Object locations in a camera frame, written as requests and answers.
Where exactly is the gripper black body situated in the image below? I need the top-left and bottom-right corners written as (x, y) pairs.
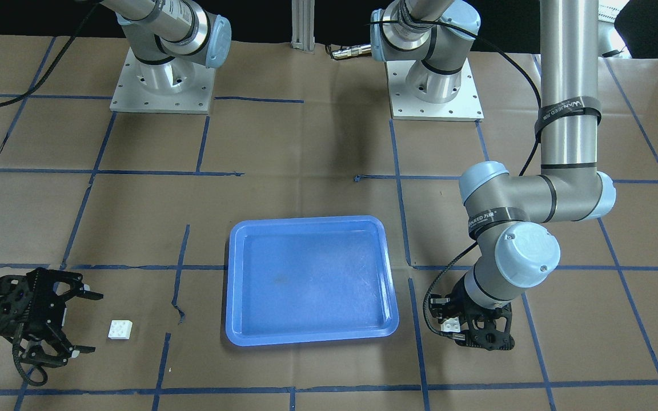
top-left (0, 267), bottom-right (87, 366)
top-left (449, 273), bottom-right (512, 337)

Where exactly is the white block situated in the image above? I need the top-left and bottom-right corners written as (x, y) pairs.
top-left (107, 320), bottom-right (133, 340)
top-left (439, 317), bottom-right (460, 333)

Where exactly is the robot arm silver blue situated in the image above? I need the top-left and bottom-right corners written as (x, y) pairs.
top-left (369, 1), bottom-right (616, 350)
top-left (0, 1), bottom-right (231, 376)

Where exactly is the blue plastic tray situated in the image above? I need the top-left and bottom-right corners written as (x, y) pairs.
top-left (225, 215), bottom-right (400, 348)

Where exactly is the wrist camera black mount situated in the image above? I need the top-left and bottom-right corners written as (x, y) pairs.
top-left (0, 275), bottom-right (53, 336)
top-left (428, 293), bottom-right (515, 351)

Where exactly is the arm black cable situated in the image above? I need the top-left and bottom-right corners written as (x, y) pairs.
top-left (370, 14), bottom-right (544, 343)
top-left (0, 0), bottom-right (104, 386)

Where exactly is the silver cable connector plug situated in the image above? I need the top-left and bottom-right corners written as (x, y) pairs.
top-left (329, 44), bottom-right (372, 61)

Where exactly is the aluminium frame post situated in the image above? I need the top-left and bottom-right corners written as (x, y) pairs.
top-left (291, 0), bottom-right (315, 54)

